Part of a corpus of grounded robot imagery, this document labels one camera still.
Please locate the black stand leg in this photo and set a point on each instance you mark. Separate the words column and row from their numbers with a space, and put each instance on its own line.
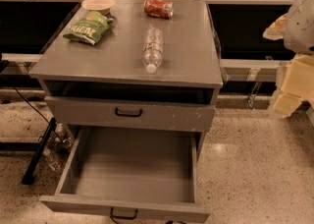
column 28, row 178

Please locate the open grey bottom drawer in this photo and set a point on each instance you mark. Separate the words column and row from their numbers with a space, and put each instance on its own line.
column 130, row 174

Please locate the grey middle drawer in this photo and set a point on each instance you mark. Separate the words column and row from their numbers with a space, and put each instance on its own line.
column 131, row 114

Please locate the bottles on floor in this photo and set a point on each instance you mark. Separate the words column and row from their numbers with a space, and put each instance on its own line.
column 57, row 148

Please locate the green chip bag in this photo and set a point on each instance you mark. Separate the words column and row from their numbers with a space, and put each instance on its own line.
column 89, row 29

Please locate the beige paper bowl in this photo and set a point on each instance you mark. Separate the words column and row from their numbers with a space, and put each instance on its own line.
column 101, row 6

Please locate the grey drawer cabinet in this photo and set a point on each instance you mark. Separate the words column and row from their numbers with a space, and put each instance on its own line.
column 113, row 69

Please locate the clear acrylic bracket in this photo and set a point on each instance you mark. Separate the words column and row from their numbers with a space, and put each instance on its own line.
column 252, row 95

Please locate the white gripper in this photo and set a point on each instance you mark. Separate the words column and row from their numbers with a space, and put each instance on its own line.
column 300, row 29

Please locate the clear plastic water bottle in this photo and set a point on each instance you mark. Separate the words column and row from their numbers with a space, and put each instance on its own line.
column 152, row 55

